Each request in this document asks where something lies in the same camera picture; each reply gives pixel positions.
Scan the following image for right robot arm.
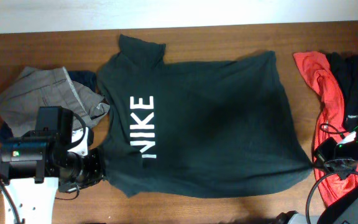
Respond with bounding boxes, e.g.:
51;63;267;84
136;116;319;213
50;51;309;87
273;123;358;224

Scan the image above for right black cable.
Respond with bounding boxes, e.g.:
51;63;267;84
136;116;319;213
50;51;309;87
305;123;358;224

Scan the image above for black garment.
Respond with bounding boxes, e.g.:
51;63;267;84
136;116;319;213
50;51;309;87
326;52;358;131

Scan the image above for dark green Nike t-shirt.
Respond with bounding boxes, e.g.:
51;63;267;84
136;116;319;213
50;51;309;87
97;35;311;198

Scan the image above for red garment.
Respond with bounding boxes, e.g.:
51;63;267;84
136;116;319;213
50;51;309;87
293;52;358;207

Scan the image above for grey folded trousers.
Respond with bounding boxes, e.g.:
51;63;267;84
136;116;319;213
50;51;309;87
0;66;111;138

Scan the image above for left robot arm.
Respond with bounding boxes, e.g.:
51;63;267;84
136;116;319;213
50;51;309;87
0;106;103;223

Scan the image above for navy blue folded garment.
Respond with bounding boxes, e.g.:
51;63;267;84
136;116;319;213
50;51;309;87
0;70;98;142

